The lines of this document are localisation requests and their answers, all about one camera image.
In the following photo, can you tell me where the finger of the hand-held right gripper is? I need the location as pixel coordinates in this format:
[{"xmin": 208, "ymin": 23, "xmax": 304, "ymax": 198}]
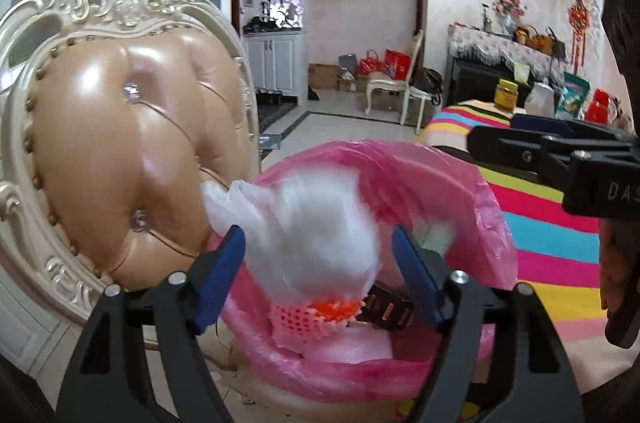
[
  {"xmin": 511, "ymin": 113, "xmax": 633, "ymax": 144},
  {"xmin": 466, "ymin": 126, "xmax": 576, "ymax": 186}
]

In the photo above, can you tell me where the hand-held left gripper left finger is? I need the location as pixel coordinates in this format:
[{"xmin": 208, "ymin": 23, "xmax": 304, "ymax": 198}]
[{"xmin": 55, "ymin": 224, "xmax": 247, "ymax": 423}]

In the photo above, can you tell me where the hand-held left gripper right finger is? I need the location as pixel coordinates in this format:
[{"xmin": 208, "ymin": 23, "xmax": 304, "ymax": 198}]
[{"xmin": 391, "ymin": 224, "xmax": 586, "ymax": 423}]

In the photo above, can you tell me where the pink-lined trash bin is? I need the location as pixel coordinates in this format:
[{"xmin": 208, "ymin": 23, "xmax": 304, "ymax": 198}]
[{"xmin": 210, "ymin": 140, "xmax": 518, "ymax": 406}]

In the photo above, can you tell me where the white plastic bag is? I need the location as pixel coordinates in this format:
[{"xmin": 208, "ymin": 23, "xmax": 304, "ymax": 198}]
[{"xmin": 200, "ymin": 166, "xmax": 381, "ymax": 301}]

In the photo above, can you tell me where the person's right hand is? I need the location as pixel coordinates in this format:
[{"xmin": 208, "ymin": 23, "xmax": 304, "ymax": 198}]
[{"xmin": 598, "ymin": 219, "xmax": 632, "ymax": 310}]

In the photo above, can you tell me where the white plastic jug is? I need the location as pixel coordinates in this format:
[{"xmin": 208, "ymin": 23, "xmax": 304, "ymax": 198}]
[{"xmin": 525, "ymin": 80, "xmax": 557, "ymax": 118}]

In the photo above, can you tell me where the green and white snack bag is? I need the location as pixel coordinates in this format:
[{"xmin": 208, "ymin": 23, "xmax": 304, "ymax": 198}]
[{"xmin": 557, "ymin": 72, "xmax": 591, "ymax": 119}]

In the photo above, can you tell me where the black carton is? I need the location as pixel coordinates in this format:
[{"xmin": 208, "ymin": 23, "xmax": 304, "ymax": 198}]
[{"xmin": 359, "ymin": 282, "xmax": 416, "ymax": 332}]

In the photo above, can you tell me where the red packet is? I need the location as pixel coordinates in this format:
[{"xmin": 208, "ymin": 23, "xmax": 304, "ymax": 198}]
[{"xmin": 585, "ymin": 88, "xmax": 621, "ymax": 121}]

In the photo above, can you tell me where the yellow-lidded jar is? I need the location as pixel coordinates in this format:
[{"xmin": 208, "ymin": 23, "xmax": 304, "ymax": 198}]
[{"xmin": 495, "ymin": 78, "xmax": 519, "ymax": 111}]

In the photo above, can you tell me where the striped colourful tablecloth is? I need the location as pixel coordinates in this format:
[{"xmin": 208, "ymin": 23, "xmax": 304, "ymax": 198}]
[{"xmin": 417, "ymin": 100, "xmax": 640, "ymax": 404}]

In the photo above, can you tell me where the black piano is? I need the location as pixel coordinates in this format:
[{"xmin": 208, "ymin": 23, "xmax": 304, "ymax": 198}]
[{"xmin": 445, "ymin": 53, "xmax": 551, "ymax": 109}]

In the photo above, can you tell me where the black handbag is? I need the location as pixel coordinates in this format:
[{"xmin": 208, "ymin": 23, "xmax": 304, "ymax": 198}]
[{"xmin": 545, "ymin": 27, "xmax": 566, "ymax": 59}]

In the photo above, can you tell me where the orange plastic piece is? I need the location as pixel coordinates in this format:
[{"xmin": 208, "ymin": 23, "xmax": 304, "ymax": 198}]
[{"xmin": 307, "ymin": 295, "xmax": 362, "ymax": 319}]

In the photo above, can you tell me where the pink foam net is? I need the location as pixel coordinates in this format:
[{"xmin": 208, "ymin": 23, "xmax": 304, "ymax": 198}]
[{"xmin": 270, "ymin": 300, "xmax": 351, "ymax": 346}]

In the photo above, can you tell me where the dark handbag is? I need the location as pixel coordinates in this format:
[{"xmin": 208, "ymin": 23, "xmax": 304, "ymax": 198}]
[{"xmin": 415, "ymin": 68, "xmax": 445, "ymax": 106}]

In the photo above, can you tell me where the lace-trimmed floral cloth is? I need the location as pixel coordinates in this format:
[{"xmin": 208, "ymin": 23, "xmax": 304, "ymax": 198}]
[{"xmin": 446, "ymin": 23, "xmax": 571, "ymax": 66}]

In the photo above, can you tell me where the vase of pink flowers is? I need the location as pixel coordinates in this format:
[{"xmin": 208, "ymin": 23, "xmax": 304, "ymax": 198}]
[{"xmin": 492, "ymin": 0, "xmax": 527, "ymax": 36}]

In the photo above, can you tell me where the white dining chair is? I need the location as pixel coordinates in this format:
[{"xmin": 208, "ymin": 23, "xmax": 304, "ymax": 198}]
[{"xmin": 366, "ymin": 29, "xmax": 441, "ymax": 126}]

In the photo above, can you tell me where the large red gift bag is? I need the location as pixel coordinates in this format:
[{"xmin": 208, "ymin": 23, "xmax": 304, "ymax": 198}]
[{"xmin": 384, "ymin": 49, "xmax": 412, "ymax": 80}]

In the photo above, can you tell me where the ornate beige leather chair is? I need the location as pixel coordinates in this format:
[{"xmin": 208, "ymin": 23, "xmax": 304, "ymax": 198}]
[{"xmin": 0, "ymin": 0, "xmax": 416, "ymax": 423}]

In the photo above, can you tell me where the small red gift bag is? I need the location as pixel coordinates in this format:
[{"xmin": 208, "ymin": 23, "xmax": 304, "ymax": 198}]
[{"xmin": 360, "ymin": 50, "xmax": 383, "ymax": 74}]

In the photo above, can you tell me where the dark doormat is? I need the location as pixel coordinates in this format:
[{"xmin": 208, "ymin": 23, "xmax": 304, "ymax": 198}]
[{"xmin": 255, "ymin": 100, "xmax": 303, "ymax": 131}]

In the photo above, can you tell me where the large cardboard box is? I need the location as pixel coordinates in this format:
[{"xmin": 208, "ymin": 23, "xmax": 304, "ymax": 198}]
[{"xmin": 307, "ymin": 63, "xmax": 341, "ymax": 90}]

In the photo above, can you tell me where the low white cabinet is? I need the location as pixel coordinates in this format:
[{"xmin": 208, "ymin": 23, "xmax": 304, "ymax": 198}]
[{"xmin": 243, "ymin": 28, "xmax": 307, "ymax": 106}]

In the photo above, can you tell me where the dark clutter on cabinet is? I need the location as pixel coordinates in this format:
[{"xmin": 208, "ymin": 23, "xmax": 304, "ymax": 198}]
[{"xmin": 243, "ymin": 17, "xmax": 278, "ymax": 33}]

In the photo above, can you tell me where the red knot wall hanging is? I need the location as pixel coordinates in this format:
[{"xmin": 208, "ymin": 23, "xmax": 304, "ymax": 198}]
[{"xmin": 567, "ymin": 0, "xmax": 596, "ymax": 74}]

